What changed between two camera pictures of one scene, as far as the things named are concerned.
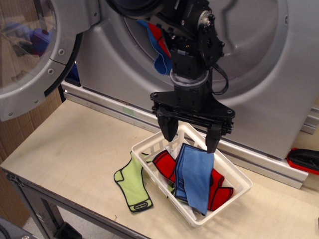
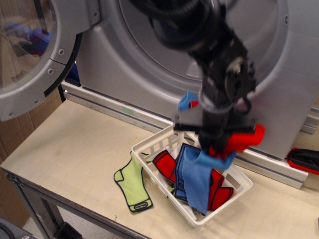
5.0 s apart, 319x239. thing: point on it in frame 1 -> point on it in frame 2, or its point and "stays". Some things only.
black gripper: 195,101 -> 219,117
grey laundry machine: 269,59 stays
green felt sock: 130,178 stays
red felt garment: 218,195 stays
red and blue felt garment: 163,62 -> 222,154
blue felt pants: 194,176 stays
